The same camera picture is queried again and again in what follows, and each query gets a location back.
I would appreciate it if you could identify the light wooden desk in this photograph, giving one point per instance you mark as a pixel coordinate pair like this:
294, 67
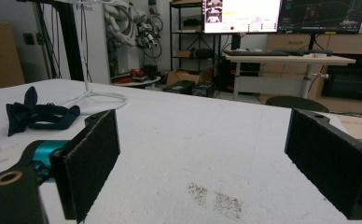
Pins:
288, 59

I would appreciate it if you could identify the black box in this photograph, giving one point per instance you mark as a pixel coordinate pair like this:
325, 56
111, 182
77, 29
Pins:
179, 87
204, 89

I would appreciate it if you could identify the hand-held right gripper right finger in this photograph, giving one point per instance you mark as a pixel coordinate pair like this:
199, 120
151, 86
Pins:
331, 161

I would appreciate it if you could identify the dark blue bow tie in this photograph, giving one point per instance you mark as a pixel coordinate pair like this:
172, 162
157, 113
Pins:
47, 119

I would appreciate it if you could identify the black shelf rack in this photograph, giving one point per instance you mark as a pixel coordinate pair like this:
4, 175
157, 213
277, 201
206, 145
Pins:
185, 40

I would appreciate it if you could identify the black keyboard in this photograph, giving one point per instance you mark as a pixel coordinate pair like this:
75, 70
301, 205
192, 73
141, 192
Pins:
253, 53

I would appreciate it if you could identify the bright computer monitor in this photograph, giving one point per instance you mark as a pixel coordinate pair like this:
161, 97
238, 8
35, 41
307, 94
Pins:
247, 15

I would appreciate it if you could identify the white cabinet panel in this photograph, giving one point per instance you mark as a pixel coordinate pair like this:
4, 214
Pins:
95, 40

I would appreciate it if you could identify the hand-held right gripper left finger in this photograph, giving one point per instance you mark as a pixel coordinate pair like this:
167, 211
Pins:
86, 161

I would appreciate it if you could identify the black chair back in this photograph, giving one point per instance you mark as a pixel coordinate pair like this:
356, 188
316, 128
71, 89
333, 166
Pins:
295, 103

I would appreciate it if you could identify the black metal stand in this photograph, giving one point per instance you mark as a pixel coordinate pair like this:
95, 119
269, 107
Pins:
72, 40

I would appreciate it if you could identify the brown wooden board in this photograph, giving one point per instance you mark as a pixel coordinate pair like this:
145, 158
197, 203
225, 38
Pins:
0, 56

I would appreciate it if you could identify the dark computer monitor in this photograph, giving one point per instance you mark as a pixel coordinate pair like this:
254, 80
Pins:
322, 14

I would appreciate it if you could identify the black wall socket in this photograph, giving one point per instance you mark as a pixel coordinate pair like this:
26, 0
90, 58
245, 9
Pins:
28, 38

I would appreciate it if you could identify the cardboard box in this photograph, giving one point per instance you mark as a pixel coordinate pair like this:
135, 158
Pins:
185, 75

